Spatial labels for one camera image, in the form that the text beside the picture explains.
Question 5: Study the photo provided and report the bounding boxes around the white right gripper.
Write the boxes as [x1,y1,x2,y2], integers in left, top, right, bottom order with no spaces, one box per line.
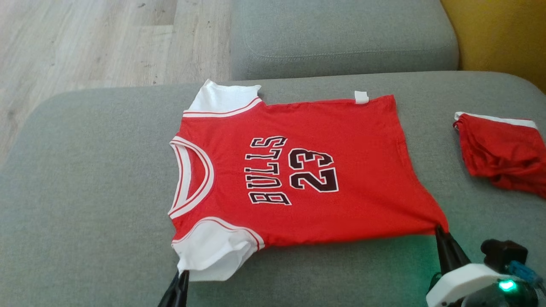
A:
[426,226,543,307]

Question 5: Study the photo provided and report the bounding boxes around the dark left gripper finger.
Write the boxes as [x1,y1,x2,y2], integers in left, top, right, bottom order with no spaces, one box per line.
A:
[158,269,189,307]

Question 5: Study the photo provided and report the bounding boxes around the red Bulls 23 jersey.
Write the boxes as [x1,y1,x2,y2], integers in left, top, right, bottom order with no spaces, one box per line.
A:
[168,79,449,282]

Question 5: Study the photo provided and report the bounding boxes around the red shorts with white band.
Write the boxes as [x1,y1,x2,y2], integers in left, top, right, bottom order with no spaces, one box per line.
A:
[453,112,546,200]

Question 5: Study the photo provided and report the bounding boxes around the grey sofa seat cushion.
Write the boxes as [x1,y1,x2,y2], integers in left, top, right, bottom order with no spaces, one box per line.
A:
[0,71,546,307]

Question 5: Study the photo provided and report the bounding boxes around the yellow upholstered furniture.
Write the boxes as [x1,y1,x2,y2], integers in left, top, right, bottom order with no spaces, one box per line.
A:
[441,0,546,93]

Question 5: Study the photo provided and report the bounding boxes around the grey sofa side cushion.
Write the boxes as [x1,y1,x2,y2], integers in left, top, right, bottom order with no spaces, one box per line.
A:
[230,0,460,81]

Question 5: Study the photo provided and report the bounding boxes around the blue cable connector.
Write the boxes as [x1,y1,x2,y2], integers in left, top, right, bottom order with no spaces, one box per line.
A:
[508,261,544,287]

